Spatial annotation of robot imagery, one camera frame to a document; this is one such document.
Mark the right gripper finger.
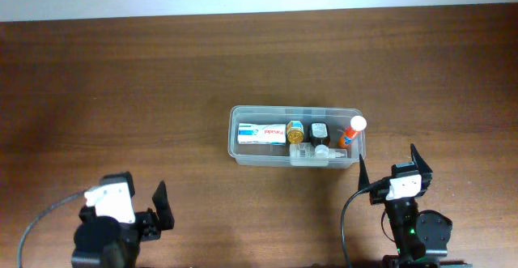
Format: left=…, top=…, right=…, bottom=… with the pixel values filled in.
left=358, top=155, right=371, bottom=192
left=410, top=143, right=432, bottom=177

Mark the white Panadol box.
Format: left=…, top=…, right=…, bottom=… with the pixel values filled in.
left=237, top=123, right=287, bottom=145

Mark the white pump bottle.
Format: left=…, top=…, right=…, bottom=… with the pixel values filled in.
left=289, top=143, right=347, bottom=167

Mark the dark bottle white cap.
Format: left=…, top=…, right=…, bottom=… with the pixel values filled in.
left=309, top=122, right=330, bottom=158

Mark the orange tablet tube white cap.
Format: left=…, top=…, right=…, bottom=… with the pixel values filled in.
left=338, top=116, right=367, bottom=148

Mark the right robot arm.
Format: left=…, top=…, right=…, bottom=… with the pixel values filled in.
left=359, top=145, right=452, bottom=267

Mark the gold lid small jar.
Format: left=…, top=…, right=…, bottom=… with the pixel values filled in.
left=286, top=121, right=305, bottom=144

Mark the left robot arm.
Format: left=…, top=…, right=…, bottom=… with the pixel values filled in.
left=71, top=180, right=175, bottom=268

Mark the clear plastic container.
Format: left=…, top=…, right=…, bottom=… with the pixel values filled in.
left=228, top=105, right=366, bottom=168

